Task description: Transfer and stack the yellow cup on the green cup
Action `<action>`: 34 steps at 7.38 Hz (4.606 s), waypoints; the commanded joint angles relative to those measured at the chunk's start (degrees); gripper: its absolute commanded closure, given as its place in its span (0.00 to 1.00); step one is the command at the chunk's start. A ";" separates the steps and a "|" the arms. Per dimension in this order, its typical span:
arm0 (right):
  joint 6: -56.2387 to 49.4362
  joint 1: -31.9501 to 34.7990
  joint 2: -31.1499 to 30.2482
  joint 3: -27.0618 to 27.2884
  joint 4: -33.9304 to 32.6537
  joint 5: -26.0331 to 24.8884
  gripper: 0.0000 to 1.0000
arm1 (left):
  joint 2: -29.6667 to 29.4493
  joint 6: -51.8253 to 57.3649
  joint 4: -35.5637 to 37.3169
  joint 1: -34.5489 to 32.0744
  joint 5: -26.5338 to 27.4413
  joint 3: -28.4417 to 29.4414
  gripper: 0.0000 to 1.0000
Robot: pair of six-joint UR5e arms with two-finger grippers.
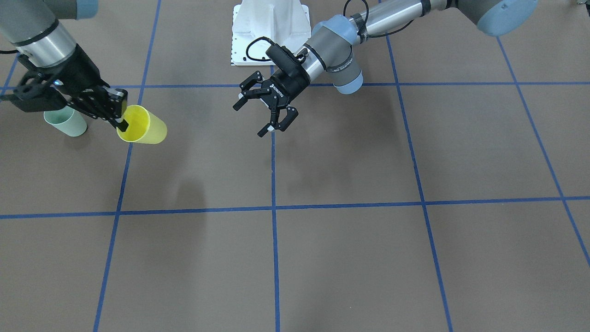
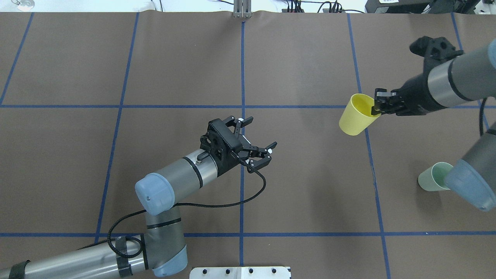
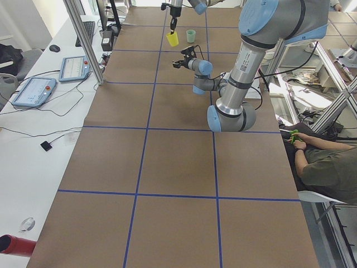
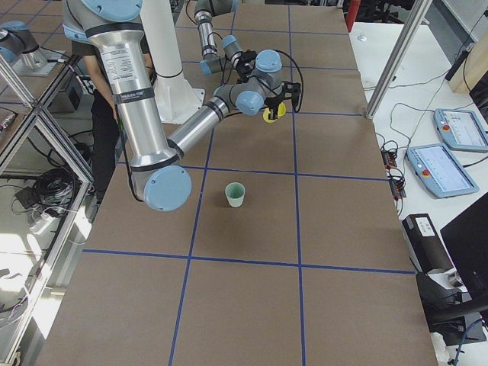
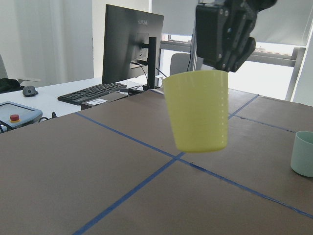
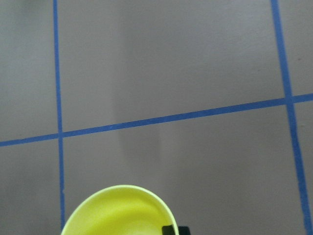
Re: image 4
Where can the black computer monitor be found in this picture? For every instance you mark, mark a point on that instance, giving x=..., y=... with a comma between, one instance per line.
x=465, y=238

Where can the black cardboard box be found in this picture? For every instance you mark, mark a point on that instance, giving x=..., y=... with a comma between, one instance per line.
x=425, y=244

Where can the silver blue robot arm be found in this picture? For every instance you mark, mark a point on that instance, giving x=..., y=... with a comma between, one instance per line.
x=116, y=29

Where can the blue teach pendant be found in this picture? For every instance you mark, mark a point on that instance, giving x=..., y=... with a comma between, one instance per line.
x=461, y=130
x=439, y=170

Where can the far blue teach pendant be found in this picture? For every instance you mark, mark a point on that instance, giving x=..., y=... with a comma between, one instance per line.
x=461, y=130

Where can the yellow plastic cup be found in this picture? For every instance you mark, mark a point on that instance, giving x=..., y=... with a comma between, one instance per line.
x=280, y=112

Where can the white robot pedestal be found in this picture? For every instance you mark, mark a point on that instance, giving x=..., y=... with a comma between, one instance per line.
x=176, y=99

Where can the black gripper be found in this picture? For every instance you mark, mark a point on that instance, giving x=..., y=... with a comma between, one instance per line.
x=275, y=102

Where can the brown paper table mat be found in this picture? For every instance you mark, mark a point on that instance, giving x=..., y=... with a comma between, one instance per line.
x=312, y=269

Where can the aluminium frame post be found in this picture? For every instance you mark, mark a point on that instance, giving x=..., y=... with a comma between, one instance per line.
x=399, y=50

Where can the near blue teach pendant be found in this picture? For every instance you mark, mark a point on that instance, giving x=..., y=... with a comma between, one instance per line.
x=439, y=170

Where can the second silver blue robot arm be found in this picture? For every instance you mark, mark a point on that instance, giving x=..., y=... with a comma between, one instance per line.
x=215, y=38

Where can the green plastic cup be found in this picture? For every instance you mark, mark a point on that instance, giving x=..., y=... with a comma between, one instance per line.
x=235, y=194

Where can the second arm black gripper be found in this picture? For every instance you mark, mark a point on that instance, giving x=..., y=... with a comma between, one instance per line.
x=244, y=68

